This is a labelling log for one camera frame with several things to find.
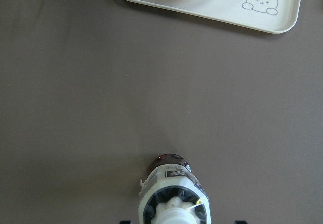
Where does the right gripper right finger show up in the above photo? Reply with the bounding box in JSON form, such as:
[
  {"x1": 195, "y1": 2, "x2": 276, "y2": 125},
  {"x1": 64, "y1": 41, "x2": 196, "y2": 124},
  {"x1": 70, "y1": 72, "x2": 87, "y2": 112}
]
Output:
[{"x1": 234, "y1": 220, "x2": 247, "y2": 224}]

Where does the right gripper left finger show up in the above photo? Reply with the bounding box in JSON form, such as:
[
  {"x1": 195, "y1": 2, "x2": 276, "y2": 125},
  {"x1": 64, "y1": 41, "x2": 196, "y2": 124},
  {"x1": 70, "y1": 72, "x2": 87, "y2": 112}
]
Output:
[{"x1": 119, "y1": 220, "x2": 131, "y2": 224}]

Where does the tea bottle white cap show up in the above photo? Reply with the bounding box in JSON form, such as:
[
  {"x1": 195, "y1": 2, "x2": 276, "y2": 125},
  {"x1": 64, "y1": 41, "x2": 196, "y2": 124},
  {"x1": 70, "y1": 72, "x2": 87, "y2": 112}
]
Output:
[{"x1": 138, "y1": 153, "x2": 212, "y2": 223}]

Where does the cream rabbit tray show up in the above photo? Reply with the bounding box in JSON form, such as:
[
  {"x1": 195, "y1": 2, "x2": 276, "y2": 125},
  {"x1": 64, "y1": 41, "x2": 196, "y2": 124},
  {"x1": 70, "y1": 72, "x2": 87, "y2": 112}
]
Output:
[{"x1": 127, "y1": 0, "x2": 301, "y2": 34}]

